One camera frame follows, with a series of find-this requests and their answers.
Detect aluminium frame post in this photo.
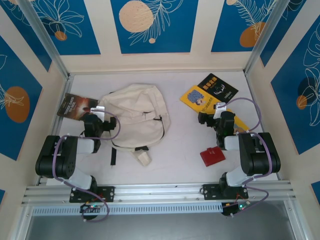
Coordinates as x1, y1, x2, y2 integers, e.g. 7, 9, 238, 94
17, 0, 71, 79
244, 0, 308, 76

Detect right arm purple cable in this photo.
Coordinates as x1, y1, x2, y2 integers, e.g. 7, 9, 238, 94
216, 97, 274, 218

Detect yellow book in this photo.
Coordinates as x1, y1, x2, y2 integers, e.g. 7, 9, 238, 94
179, 84, 251, 135

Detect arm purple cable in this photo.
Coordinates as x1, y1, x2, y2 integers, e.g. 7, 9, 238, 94
216, 97, 274, 218
52, 109, 123, 223

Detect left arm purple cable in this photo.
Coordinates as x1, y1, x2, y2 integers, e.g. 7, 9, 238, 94
52, 109, 123, 223

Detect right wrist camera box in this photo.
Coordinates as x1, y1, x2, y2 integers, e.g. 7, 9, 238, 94
213, 101, 228, 120

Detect black book orange title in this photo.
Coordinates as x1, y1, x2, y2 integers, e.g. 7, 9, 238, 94
196, 73, 239, 102

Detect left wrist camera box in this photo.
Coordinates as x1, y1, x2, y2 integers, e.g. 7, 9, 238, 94
89, 106, 105, 121

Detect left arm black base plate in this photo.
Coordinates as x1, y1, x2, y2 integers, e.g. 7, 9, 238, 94
69, 186, 116, 203

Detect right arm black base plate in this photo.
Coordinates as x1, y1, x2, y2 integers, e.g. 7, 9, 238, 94
202, 183, 250, 201

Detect grey slotted cable duct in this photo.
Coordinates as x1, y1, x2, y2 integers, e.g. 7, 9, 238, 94
32, 202, 223, 216

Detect cream canvas backpack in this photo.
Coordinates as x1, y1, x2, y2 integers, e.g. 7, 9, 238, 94
99, 83, 173, 168

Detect aluminium mounting rail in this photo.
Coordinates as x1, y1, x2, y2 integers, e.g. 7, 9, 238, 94
21, 181, 297, 205

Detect dark brown book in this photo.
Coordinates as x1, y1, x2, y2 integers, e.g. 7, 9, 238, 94
56, 92, 100, 122

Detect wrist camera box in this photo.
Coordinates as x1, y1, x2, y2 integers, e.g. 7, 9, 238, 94
213, 101, 228, 120
89, 106, 105, 121

